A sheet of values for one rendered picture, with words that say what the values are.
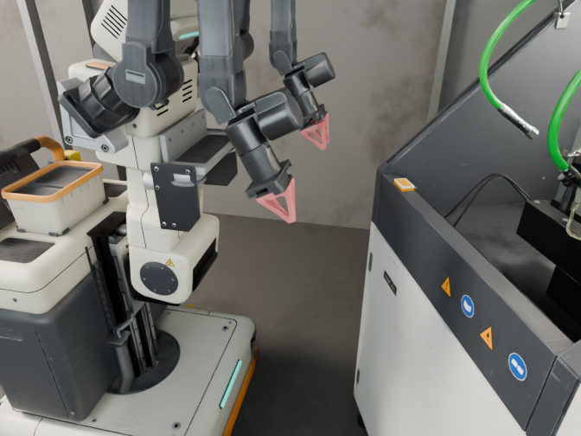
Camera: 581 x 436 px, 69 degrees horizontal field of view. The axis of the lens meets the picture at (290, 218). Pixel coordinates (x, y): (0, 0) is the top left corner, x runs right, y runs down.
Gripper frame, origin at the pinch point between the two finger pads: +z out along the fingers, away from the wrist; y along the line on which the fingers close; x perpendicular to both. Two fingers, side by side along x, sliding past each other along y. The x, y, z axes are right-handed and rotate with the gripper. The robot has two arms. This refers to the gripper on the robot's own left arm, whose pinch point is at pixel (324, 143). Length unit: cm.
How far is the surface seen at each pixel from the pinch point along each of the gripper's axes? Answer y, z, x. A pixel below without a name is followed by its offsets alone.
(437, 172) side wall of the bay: -0.5, 18.7, -24.3
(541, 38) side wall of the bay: 7, -1, -56
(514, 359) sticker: -59, 27, -28
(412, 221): -24.5, 17.9, -17.3
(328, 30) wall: 131, -23, 8
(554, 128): -39, 2, -44
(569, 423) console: -68, 29, -32
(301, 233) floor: 117, 76, 70
